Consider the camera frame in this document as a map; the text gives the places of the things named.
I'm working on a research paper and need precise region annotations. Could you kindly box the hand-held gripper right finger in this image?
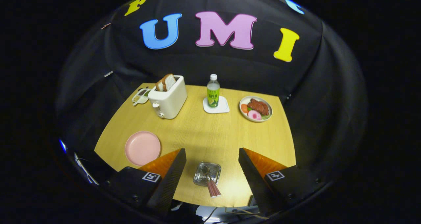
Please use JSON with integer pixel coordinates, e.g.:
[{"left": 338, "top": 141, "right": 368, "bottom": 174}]
[{"left": 238, "top": 148, "right": 326, "bottom": 217}]

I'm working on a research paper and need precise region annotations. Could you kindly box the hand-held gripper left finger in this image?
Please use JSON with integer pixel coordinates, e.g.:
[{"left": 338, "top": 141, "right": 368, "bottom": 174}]
[{"left": 105, "top": 148, "right": 187, "bottom": 216}]

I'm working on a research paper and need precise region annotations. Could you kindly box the checkered handle metal fork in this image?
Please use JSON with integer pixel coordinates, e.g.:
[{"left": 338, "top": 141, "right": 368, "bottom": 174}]
[{"left": 207, "top": 172, "right": 222, "bottom": 197}]

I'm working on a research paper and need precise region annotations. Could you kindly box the checkered handle metal spoon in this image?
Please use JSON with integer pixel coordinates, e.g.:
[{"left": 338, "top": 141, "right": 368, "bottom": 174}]
[{"left": 201, "top": 164, "right": 217, "bottom": 198}]

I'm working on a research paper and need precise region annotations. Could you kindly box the perforated metal tray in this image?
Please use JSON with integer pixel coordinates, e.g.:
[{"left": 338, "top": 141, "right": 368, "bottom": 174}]
[{"left": 193, "top": 162, "right": 222, "bottom": 187}]

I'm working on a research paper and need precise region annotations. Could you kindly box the pink round plate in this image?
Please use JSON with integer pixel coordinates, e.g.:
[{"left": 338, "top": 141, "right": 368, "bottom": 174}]
[{"left": 124, "top": 131, "right": 162, "bottom": 167}]

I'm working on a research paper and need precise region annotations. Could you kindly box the white food plate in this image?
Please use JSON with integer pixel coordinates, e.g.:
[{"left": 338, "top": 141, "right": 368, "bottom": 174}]
[{"left": 239, "top": 96, "right": 273, "bottom": 123}]

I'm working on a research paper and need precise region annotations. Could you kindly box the brown meat piece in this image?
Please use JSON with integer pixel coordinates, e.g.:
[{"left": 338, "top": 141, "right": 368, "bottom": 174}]
[{"left": 247, "top": 98, "right": 270, "bottom": 116}]

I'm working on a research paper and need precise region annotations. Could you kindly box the white square coaster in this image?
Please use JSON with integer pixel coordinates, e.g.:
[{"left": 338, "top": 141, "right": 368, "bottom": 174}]
[{"left": 203, "top": 95, "right": 230, "bottom": 114}]

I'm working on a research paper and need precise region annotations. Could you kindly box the cream white toaster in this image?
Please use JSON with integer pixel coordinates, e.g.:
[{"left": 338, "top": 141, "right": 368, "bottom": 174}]
[{"left": 147, "top": 75, "right": 188, "bottom": 120}]

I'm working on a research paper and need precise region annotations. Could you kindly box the dark computer monitor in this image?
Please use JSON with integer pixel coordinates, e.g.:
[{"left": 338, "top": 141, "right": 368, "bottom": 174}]
[{"left": 74, "top": 152, "right": 100, "bottom": 186}]

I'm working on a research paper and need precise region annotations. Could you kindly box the divided white condiment dish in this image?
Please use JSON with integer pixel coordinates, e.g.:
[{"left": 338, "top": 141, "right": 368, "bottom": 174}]
[{"left": 132, "top": 87, "right": 152, "bottom": 107}]

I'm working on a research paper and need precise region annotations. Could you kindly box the green label drink bottle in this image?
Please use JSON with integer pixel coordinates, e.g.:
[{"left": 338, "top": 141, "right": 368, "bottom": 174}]
[{"left": 207, "top": 74, "right": 220, "bottom": 109}]

